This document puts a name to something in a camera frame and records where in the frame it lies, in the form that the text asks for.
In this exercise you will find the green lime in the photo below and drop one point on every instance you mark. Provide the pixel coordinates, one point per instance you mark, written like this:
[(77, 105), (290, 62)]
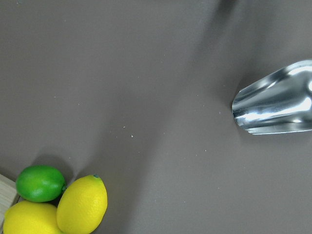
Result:
[(40, 183)]

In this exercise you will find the yellow lemon outer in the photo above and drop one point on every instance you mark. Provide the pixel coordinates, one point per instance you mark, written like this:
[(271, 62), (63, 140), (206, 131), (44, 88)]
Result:
[(82, 206)]

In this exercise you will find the yellow lemon near board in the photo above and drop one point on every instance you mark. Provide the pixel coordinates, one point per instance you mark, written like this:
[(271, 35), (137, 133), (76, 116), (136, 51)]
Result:
[(28, 217)]

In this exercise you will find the wooden cutting board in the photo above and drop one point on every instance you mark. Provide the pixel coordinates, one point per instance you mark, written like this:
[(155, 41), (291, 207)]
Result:
[(8, 196)]

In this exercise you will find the metal ice scoop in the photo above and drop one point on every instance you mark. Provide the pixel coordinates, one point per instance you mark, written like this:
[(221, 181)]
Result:
[(278, 103)]

